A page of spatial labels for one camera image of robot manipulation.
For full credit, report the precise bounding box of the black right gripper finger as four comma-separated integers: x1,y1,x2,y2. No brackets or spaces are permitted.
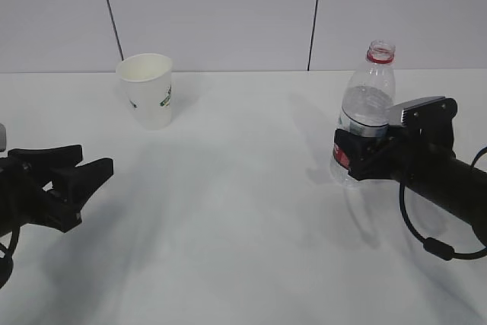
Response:
333,129,384,180

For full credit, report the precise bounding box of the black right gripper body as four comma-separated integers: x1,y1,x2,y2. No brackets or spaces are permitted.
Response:
377,97,458,180

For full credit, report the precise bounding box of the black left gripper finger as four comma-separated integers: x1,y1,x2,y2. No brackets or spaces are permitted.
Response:
8,145,83,169
49,158,114,218

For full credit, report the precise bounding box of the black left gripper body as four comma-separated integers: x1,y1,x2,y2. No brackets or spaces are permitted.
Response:
1,158,81,236

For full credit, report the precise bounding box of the clear water bottle red label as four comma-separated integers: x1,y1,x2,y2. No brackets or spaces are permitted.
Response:
328,39,396,189

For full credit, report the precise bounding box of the white paper cup green logo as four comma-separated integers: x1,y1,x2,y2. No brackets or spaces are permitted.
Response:
116,53,173,130

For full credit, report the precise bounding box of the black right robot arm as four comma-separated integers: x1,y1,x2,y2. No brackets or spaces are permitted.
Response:
333,96,486,244

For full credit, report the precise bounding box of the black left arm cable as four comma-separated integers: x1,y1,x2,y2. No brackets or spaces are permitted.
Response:
0,225,21,288

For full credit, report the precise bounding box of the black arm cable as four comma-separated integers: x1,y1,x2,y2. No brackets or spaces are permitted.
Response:
0,225,21,288
398,144,487,261

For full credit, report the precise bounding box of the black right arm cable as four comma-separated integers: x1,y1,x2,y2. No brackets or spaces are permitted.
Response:
398,144,487,261

